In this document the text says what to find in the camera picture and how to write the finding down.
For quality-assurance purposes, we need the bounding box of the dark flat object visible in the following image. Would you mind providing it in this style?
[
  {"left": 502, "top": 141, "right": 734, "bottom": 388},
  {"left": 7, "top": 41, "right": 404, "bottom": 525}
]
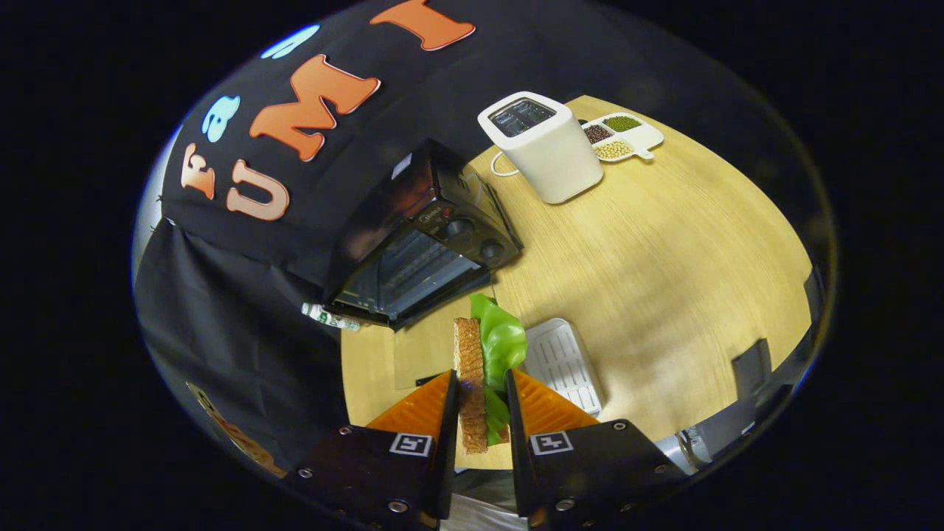
[{"left": 730, "top": 338, "right": 773, "bottom": 399}]

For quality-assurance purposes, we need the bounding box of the white bottle green label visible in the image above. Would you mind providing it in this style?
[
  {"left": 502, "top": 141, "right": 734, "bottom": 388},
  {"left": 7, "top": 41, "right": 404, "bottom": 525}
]
[{"left": 301, "top": 302, "right": 362, "bottom": 333}]

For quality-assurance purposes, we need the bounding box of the white ribbed tray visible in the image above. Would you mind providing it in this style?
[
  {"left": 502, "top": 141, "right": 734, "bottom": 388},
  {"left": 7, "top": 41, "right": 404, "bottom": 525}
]
[{"left": 522, "top": 318, "right": 604, "bottom": 417}]

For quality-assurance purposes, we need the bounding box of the black toaster oven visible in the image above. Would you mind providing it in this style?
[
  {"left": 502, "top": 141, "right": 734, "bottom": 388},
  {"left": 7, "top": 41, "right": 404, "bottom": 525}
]
[{"left": 324, "top": 139, "right": 524, "bottom": 392}]

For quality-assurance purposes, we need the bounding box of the white divided bean dish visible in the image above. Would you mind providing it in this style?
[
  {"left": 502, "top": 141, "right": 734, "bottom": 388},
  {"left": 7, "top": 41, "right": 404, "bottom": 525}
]
[{"left": 581, "top": 112, "right": 664, "bottom": 163}]

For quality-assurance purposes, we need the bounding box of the white slot toaster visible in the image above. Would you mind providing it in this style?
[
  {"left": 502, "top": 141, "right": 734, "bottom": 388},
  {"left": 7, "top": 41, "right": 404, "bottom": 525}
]
[{"left": 477, "top": 91, "right": 604, "bottom": 205}]

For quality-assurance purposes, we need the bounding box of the lettuce sandwich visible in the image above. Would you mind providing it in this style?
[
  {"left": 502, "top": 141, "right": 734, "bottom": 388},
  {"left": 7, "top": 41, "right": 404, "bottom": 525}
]
[{"left": 453, "top": 293, "right": 529, "bottom": 455}]

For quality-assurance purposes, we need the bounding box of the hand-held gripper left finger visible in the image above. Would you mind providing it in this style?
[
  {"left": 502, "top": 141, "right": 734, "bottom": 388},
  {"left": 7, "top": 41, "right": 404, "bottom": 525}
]
[{"left": 291, "top": 369, "right": 459, "bottom": 530}]

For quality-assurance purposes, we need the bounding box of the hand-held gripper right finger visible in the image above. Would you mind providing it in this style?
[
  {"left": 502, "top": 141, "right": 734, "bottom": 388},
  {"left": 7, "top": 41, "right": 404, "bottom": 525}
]
[{"left": 504, "top": 369, "right": 690, "bottom": 528}]

